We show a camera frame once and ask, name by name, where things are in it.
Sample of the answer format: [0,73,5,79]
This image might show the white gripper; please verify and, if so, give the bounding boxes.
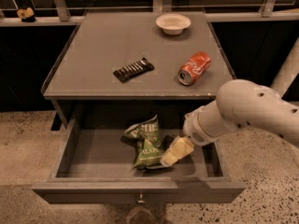
[160,105,219,167]

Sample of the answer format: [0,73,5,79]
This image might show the green jalapeno chip bag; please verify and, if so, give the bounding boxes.
[123,115,174,170]

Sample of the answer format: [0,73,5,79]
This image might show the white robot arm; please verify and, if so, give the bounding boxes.
[161,79,299,167]

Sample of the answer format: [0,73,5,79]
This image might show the metal drawer knob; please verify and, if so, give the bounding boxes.
[136,193,146,205]

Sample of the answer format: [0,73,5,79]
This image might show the open grey top drawer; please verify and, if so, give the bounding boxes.
[32,120,245,204]

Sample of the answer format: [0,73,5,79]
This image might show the grey cabinet counter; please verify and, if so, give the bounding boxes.
[43,12,234,125]

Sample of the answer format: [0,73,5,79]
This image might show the red soda can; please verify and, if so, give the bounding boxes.
[178,51,211,86]

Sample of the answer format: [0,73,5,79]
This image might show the black snack bar wrapper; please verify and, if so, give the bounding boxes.
[113,58,155,83]

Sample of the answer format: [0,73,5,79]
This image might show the white paper bowl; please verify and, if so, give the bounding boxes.
[156,14,191,35]

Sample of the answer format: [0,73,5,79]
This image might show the small yellow black object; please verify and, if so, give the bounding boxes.
[17,7,36,22]

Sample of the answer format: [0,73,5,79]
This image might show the metal window railing frame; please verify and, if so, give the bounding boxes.
[0,0,299,27]

